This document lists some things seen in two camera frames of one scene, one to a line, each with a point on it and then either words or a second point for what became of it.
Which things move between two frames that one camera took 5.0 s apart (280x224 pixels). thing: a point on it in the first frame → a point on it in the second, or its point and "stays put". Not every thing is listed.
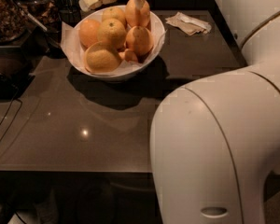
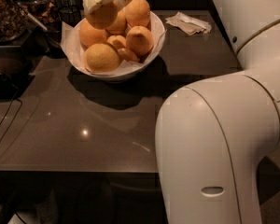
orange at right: (139, 39) stays put
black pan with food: (11, 72) stays put
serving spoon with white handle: (23, 9) stays put
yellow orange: (112, 30) → (103, 15)
